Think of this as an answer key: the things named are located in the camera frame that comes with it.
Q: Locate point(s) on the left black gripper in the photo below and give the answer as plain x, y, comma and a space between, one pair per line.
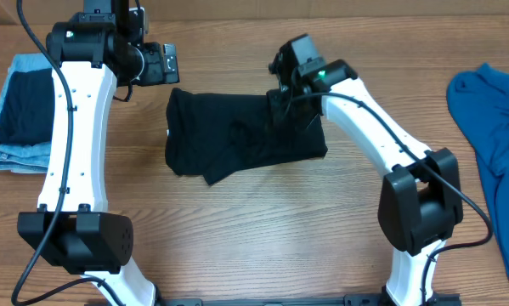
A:
169, 65

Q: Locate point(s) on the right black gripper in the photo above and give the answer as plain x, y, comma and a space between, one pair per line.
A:
289, 104

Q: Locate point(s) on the black t-shirt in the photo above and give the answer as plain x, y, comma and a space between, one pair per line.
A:
215, 135

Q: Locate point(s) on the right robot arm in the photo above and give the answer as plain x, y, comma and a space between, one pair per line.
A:
419, 203

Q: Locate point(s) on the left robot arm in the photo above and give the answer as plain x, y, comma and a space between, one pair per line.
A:
94, 53

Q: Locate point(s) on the folded dark navy shirt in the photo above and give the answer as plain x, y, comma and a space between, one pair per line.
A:
27, 116

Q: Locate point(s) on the folded light blue jeans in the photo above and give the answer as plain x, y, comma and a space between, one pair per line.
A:
24, 158

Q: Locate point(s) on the blue t-shirt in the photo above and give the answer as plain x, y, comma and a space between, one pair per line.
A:
478, 101

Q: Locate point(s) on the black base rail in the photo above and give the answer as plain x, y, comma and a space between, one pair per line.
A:
275, 302

